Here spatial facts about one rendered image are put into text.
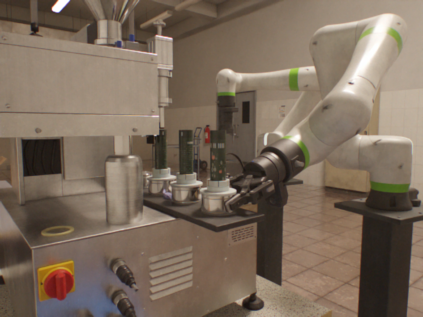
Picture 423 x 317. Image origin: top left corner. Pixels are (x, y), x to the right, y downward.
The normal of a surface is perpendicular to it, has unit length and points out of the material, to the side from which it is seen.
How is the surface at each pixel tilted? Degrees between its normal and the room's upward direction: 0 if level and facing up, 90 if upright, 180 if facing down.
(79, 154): 90
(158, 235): 90
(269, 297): 0
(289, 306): 0
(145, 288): 90
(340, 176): 90
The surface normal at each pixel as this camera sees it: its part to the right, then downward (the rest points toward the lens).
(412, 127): -0.78, 0.06
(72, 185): 0.62, 0.07
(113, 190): -0.35, 0.09
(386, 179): -0.58, 0.08
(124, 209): 0.23, 0.09
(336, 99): -0.62, -0.39
